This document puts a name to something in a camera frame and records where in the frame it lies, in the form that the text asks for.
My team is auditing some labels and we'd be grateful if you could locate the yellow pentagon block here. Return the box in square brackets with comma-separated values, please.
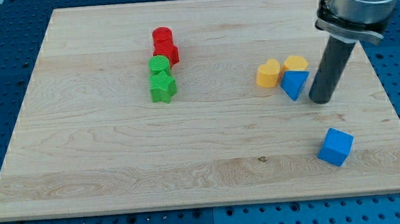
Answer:
[282, 55, 309, 71]

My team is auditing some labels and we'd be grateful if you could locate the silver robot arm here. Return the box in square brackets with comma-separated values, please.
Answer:
[315, 0, 398, 45]

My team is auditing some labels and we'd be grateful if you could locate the blue cube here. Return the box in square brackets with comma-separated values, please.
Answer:
[318, 128, 354, 167]

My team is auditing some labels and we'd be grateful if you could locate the yellow heart block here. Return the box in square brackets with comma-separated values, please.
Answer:
[256, 59, 281, 88]

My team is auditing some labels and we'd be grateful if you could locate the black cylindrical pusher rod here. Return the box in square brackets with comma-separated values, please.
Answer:
[308, 36, 356, 104]

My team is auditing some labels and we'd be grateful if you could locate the green star block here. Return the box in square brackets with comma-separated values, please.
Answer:
[149, 71, 177, 103]

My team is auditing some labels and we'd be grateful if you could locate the red star block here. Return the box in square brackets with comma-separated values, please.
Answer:
[153, 41, 180, 68]

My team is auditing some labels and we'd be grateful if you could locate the blue triangular prism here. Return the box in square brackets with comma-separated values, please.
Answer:
[281, 70, 310, 101]

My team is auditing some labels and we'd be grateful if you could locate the light wooden board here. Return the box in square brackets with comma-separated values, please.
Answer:
[0, 0, 400, 222]

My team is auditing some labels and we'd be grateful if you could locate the green cylinder block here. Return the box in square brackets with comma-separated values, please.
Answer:
[148, 55, 171, 76]

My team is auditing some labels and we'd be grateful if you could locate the red cylinder block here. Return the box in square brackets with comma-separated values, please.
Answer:
[151, 26, 174, 47]

